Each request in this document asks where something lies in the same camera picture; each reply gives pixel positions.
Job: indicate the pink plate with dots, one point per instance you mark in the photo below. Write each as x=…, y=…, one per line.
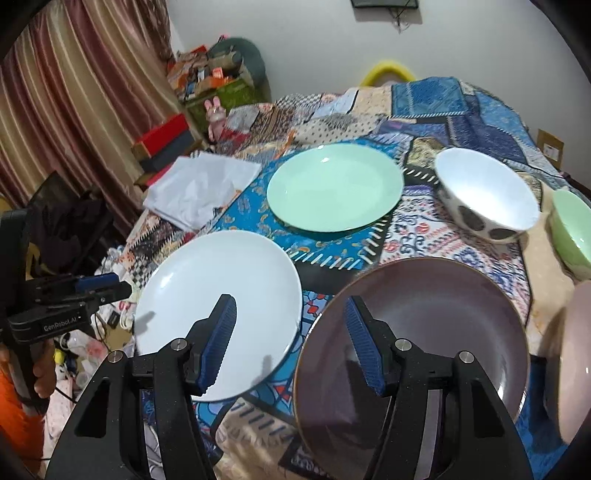
x=575, y=369

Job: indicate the red book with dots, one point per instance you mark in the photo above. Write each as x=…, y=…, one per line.
x=154, y=175

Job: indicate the small cardboard box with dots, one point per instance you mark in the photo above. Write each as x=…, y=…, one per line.
x=549, y=147

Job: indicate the green bowl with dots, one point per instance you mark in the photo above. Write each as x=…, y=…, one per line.
x=575, y=226

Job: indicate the white plate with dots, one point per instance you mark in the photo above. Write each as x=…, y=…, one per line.
x=221, y=267

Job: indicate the white spotted bowl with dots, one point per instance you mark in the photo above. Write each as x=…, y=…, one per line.
x=485, y=189

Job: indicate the striped curtain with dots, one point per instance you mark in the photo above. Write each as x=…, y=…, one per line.
x=69, y=92

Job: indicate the dark blue box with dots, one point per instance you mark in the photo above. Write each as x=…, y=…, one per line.
x=173, y=151

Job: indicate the pile of cluttered packets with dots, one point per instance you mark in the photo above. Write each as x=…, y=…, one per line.
x=198, y=69

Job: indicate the red box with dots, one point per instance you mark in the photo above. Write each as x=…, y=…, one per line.
x=161, y=134

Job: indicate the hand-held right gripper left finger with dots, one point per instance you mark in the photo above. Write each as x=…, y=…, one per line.
x=219, y=341

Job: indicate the green cardboard box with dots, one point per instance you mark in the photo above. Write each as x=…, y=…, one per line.
x=231, y=94

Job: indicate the black bag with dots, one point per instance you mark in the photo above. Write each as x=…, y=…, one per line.
x=69, y=221

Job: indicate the patchwork blanket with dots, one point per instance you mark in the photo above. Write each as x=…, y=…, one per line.
x=323, y=258

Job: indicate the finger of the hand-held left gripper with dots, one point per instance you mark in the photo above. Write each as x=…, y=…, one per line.
x=113, y=291
x=94, y=281

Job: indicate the pink bunny toy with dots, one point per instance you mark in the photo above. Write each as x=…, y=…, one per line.
x=214, y=115

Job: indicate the dark green cushion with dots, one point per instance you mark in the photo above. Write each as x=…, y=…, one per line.
x=253, y=60

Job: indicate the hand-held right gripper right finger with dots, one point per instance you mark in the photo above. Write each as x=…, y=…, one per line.
x=364, y=346

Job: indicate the person's left hand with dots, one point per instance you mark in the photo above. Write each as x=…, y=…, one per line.
x=45, y=369

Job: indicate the white folded cloth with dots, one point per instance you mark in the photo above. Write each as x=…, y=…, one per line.
x=194, y=189

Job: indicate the green plate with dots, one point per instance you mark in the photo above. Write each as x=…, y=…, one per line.
x=332, y=184

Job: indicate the wall monitor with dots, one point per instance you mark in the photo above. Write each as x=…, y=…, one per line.
x=383, y=3

